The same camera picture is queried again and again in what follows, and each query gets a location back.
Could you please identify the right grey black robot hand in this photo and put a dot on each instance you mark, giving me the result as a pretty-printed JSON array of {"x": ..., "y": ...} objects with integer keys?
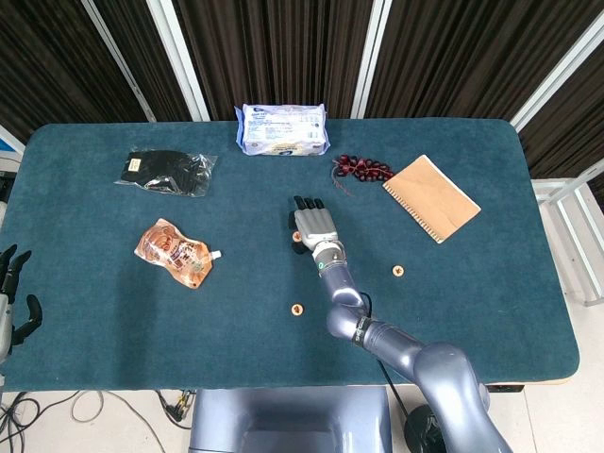
[{"x": 316, "y": 226}]

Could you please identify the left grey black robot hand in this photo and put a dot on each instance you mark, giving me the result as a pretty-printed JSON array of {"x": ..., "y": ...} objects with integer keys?
[{"x": 7, "y": 302}]

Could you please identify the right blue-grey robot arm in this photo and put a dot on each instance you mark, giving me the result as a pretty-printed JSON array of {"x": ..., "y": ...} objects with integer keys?
[{"x": 439, "y": 368}]

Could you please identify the dark red grape bunch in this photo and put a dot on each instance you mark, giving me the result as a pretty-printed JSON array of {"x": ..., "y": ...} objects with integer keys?
[{"x": 363, "y": 167}]

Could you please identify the white purple tissue pack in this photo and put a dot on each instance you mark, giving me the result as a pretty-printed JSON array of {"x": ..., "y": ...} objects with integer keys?
[{"x": 283, "y": 129}]

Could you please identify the tan spiral notebook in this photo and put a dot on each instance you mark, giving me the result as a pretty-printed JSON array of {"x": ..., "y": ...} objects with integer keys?
[{"x": 431, "y": 196}]

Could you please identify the teal tablecloth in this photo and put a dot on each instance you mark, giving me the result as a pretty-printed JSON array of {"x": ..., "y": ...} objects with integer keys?
[{"x": 236, "y": 330}]

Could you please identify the orange spout pouch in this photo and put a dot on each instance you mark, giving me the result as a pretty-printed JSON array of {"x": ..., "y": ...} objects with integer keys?
[{"x": 170, "y": 252}]

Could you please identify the white panel with blue edge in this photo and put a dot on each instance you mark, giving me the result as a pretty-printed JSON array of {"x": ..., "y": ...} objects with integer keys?
[{"x": 7, "y": 137}]

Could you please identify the black gloves in plastic bag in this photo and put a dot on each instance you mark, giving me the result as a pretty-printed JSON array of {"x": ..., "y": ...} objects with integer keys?
[{"x": 160, "y": 170}]

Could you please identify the dark brown pleated curtain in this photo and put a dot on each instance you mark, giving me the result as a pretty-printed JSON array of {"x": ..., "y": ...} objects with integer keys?
[{"x": 283, "y": 47}]

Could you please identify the blue-grey robot torso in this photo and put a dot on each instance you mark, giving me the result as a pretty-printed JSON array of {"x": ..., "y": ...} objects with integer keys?
[{"x": 283, "y": 415}]

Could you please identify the black power strip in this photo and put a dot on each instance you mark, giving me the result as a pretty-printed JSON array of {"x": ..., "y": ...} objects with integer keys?
[{"x": 179, "y": 406}]

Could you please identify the black trash bag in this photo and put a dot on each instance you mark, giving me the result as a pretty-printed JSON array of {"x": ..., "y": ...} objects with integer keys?
[{"x": 420, "y": 434}]

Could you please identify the white metal rack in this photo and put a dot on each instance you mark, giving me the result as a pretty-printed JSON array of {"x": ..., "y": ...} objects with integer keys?
[{"x": 547, "y": 185}]

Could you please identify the wide white frame post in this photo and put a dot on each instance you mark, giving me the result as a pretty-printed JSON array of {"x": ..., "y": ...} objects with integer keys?
[{"x": 179, "y": 59}]

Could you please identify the thin white frame post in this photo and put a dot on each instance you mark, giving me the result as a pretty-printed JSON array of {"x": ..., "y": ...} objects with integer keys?
[{"x": 119, "y": 59}]

